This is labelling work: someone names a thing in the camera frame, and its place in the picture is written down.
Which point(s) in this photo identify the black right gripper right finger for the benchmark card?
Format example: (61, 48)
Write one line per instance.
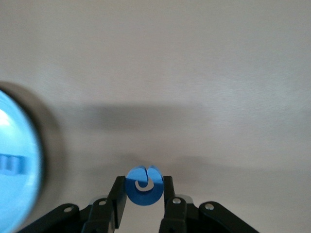
(175, 213)

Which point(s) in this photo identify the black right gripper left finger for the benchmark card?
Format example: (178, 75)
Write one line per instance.
(109, 213)

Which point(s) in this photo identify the blue foam letter c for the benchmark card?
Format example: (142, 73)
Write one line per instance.
(144, 197)

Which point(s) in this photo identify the blue foam letter E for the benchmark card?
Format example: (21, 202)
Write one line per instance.
(9, 165)

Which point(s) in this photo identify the blue round plate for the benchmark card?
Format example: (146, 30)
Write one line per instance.
(17, 136)

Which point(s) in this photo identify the brown table cover sheet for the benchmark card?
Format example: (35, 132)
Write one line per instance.
(170, 60)

